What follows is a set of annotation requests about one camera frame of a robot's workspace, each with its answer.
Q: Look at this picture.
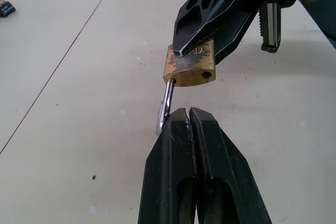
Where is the brass padlock with steel shackle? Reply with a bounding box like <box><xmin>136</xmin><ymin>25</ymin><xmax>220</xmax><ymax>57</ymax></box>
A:
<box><xmin>155</xmin><ymin>38</ymin><xmax>217</xmax><ymax>136</ymax></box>

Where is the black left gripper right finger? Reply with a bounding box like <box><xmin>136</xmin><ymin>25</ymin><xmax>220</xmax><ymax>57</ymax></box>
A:
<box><xmin>189</xmin><ymin>107</ymin><xmax>272</xmax><ymax>224</ymax></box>

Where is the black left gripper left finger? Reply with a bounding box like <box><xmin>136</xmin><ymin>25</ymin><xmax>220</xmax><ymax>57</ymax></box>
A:
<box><xmin>137</xmin><ymin>107</ymin><xmax>200</xmax><ymax>224</ymax></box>

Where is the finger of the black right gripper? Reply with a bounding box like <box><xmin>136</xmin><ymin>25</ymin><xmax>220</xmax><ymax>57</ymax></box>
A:
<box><xmin>172</xmin><ymin>0</ymin><xmax>261</xmax><ymax>58</ymax></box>
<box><xmin>212</xmin><ymin>5</ymin><xmax>261</xmax><ymax>66</ymax></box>

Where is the small black box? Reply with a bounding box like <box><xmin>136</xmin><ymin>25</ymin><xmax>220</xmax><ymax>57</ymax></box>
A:
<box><xmin>0</xmin><ymin>0</ymin><xmax>17</xmax><ymax>19</ymax></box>

